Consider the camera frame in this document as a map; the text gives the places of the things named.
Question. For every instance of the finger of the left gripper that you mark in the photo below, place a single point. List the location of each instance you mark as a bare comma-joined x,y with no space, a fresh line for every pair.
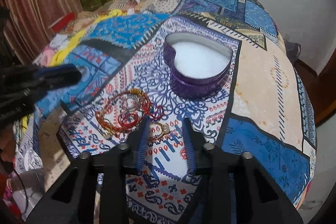
68,71
60,80

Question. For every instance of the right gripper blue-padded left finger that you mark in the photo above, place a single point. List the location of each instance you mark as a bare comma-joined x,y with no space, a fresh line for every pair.
71,199

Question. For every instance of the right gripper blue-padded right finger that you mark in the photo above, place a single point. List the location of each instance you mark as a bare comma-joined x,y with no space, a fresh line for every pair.
238,189

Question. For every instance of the yellow blanket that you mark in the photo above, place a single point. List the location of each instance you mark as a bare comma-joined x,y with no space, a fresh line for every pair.
74,40

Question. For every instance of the red box on bed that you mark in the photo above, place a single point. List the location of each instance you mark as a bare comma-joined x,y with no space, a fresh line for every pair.
62,22

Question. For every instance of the blue patchwork bedspread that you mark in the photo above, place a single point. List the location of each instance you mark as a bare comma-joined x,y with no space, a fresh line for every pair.
262,107

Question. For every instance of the purple heart-shaped tin box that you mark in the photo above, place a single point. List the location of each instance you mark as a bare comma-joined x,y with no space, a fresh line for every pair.
199,64

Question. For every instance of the dark bag on floor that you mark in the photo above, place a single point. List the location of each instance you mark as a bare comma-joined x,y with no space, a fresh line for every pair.
293,51

